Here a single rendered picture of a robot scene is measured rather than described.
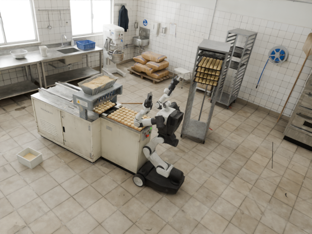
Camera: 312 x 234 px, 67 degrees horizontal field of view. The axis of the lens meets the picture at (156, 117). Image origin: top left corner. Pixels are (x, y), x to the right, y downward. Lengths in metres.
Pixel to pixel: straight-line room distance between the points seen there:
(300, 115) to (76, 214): 4.36
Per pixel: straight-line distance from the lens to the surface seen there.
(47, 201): 3.62
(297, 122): 5.46
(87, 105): 3.35
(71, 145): 4.09
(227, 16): 6.61
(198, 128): 4.84
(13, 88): 6.13
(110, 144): 3.70
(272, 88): 6.46
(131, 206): 3.43
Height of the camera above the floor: 2.71
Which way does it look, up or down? 31 degrees down
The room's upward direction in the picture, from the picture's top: 7 degrees clockwise
